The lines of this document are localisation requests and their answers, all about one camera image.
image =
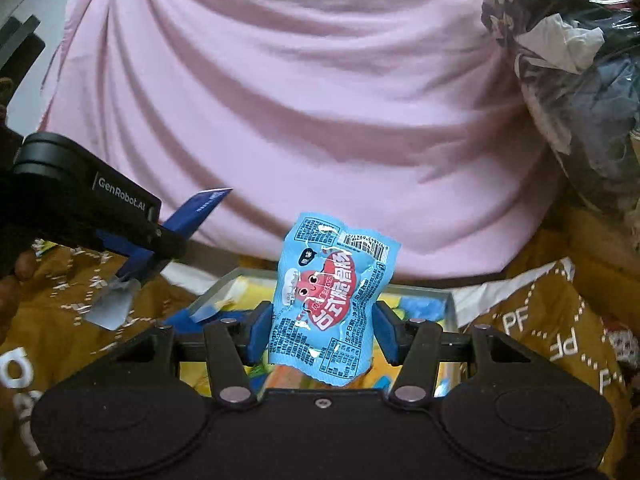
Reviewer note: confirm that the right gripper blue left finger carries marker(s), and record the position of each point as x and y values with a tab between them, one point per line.
230	346

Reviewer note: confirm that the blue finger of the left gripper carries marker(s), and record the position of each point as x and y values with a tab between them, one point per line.
127	252

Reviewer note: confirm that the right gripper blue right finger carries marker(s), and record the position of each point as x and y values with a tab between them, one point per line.
413	346

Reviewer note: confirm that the dark blue snack bar wrapper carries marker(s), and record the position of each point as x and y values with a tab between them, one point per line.
111	306

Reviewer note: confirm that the light blue snack packet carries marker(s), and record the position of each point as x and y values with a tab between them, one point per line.
329	277

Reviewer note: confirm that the grey tray with drawing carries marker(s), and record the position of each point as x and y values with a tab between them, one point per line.
238	293

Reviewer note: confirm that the brown printed cloth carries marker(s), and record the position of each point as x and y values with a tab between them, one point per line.
575	304

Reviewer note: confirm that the pink bed sheet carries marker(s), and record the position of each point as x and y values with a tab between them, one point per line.
400	116

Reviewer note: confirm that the plastic bag of clothes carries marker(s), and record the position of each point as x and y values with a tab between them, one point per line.
577	62

